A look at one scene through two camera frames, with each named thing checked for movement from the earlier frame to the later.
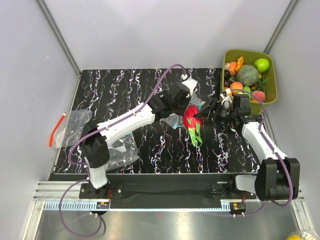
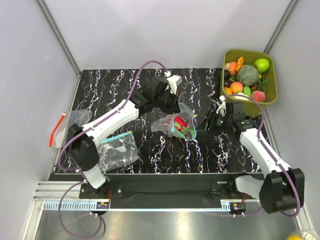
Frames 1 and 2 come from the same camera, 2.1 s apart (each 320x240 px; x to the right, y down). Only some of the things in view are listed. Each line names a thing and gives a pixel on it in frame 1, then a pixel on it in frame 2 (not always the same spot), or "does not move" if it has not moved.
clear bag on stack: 123,150 does not move
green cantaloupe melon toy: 248,75 does not move
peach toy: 259,94 does not move
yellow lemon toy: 295,237 does not move
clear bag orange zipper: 66,132 does not move
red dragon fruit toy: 193,124 -> 180,124
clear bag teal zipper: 176,121 -> 177,125
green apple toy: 262,65 does not move
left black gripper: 186,101 -> 173,108
